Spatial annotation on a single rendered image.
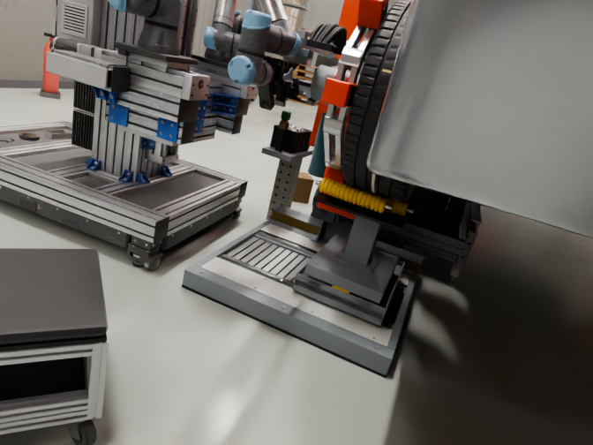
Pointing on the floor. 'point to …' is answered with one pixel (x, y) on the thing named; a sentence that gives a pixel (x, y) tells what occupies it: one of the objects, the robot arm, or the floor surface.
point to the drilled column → (284, 184)
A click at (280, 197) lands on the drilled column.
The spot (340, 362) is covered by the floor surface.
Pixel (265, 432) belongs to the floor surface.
